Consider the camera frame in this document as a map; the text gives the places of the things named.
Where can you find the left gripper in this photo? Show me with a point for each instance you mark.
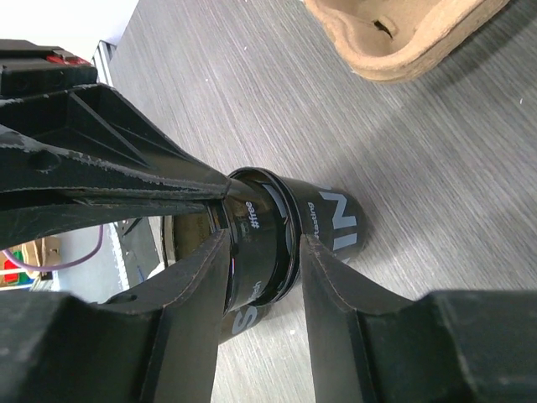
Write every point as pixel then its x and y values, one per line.
pixel 102 140

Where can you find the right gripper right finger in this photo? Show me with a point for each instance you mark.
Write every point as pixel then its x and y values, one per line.
pixel 368 344

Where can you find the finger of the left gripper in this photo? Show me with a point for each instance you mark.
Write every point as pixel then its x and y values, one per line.
pixel 23 224

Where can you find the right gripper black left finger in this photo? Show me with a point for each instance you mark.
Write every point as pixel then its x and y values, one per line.
pixel 156 342

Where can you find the black paper coffee cup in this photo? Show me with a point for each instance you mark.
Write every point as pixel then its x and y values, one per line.
pixel 331 215

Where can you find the cardboard cup carrier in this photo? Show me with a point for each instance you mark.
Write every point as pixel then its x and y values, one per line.
pixel 399 40

